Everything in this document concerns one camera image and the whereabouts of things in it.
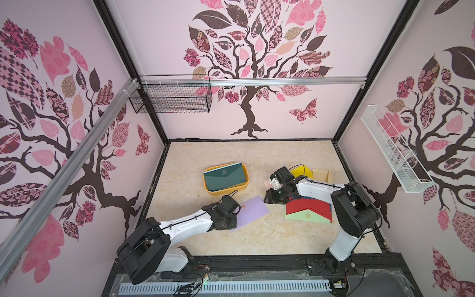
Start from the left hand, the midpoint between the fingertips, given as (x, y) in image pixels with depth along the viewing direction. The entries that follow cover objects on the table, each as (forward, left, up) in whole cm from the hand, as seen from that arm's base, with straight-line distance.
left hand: (231, 227), depth 85 cm
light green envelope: (+4, -37, +2) cm, 37 cm away
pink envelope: (+21, -19, +3) cm, 29 cm away
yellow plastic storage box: (+16, +6, +5) cm, 18 cm away
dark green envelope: (+25, +4, +6) cm, 26 cm away
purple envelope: (+9, -10, 0) cm, 13 cm away
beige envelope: (+28, -52, +1) cm, 59 cm away
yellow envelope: (+32, -42, 0) cm, 53 cm away
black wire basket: (+57, +31, +35) cm, 74 cm away
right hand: (+11, -19, +2) cm, 22 cm away
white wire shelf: (+14, -73, +27) cm, 80 cm away
